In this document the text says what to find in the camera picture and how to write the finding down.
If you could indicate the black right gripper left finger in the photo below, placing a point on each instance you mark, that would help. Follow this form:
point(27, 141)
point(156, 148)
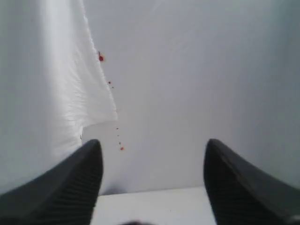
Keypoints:
point(65, 195)

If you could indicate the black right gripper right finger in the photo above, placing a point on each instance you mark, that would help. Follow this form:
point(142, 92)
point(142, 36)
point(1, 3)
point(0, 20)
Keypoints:
point(242, 194)

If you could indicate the white cloth backdrop sheet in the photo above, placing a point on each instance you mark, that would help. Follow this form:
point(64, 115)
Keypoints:
point(52, 86)

